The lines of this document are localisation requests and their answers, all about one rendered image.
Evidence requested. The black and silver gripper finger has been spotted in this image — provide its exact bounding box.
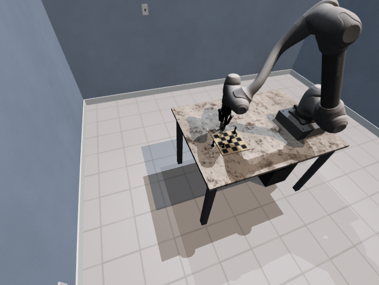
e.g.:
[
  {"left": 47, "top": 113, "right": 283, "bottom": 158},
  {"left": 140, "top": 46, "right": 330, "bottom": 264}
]
[
  {"left": 222, "top": 113, "right": 234, "bottom": 131},
  {"left": 218, "top": 108, "right": 225, "bottom": 129}
]

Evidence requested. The black and cream chessboard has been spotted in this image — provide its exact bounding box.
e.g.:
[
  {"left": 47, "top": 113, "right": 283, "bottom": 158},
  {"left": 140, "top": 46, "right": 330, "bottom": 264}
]
[{"left": 211, "top": 130, "right": 250, "bottom": 156}]

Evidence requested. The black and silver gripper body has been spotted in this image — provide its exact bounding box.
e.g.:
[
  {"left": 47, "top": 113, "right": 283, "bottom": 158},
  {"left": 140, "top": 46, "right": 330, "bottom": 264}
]
[{"left": 221, "top": 104, "right": 232, "bottom": 116}]

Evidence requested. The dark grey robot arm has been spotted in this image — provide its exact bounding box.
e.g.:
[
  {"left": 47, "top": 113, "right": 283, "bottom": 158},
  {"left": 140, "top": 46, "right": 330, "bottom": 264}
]
[{"left": 222, "top": 0, "right": 362, "bottom": 133}]

